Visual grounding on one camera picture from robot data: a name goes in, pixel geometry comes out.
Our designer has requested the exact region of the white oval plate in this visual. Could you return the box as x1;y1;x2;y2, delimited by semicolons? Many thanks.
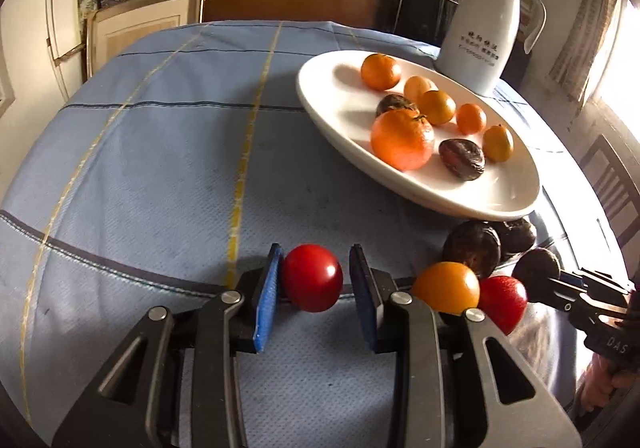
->
296;50;541;221

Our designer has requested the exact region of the white thermos jug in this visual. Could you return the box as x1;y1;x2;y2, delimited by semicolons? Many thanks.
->
435;0;547;96

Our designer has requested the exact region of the red plum back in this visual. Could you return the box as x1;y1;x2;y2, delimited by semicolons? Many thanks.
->
478;275;528;335

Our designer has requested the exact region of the dark wooden chair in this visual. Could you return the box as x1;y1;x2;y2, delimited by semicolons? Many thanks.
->
578;134;639;248

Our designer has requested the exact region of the pale speckled round fruit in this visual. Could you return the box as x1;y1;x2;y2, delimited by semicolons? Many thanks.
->
404;76;438;104

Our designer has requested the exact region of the orange mandarin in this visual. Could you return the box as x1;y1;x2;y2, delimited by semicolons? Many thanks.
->
456;104;487;135
360;53;401;92
370;109;435;172
411;262;480;316

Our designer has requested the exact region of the framed beige panel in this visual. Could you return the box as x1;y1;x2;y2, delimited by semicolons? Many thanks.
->
86;0;205;78

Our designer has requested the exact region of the dark passion fruit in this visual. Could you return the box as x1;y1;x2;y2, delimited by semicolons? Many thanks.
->
375;93;420;117
490;216;537;261
512;248;561;302
438;138;486;181
440;221;501;279

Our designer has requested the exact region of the dark passion fruit front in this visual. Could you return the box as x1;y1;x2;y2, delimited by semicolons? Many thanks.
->
375;93;420;117

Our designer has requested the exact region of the small yellow-orange fruit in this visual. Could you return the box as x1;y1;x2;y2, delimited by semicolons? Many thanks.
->
482;124;514;162

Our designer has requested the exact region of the red plum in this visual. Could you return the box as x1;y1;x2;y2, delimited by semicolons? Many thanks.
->
478;275;528;335
281;243;343;313

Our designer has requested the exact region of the red plum front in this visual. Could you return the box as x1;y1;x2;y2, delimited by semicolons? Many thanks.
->
281;243;343;313

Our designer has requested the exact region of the orange mandarin front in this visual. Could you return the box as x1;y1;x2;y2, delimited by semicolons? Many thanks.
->
360;53;401;92

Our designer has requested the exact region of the blue checked tablecloth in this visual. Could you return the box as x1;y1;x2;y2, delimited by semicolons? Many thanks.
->
1;22;627;447

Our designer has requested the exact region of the person's right hand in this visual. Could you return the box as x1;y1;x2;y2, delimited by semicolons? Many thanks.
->
572;354;639;424

